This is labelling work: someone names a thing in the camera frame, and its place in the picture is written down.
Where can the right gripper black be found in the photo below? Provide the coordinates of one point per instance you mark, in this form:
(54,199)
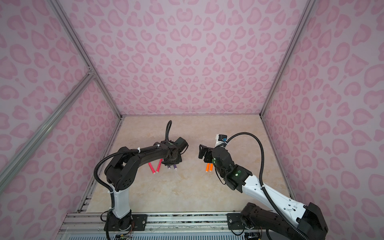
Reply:
(209,151)

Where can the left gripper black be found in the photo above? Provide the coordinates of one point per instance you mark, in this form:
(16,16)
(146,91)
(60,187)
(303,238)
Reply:
(180,160)

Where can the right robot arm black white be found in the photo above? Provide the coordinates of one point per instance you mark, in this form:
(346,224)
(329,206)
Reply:
(285,216)

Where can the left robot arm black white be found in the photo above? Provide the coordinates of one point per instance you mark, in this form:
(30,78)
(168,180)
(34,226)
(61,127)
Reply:
(121,172)

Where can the pink marker right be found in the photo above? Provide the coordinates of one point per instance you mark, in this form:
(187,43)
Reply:
(159,165)

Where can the pink marker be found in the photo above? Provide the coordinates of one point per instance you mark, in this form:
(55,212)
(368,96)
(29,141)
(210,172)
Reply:
(152,168)
(159,165)

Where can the pink marker left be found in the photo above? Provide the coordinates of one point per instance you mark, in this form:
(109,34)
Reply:
(152,168)

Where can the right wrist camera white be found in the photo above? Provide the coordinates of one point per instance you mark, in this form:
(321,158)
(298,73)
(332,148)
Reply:
(221,140)

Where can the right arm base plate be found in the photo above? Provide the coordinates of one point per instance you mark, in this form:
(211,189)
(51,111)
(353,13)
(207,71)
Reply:
(238,221)

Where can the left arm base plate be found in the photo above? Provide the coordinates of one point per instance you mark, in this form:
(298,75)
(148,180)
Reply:
(138,222)

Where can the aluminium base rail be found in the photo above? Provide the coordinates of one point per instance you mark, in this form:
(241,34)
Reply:
(161,226)

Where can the diagonal aluminium frame bar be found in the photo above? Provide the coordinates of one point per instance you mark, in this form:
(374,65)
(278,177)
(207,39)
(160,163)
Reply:
(20,159)

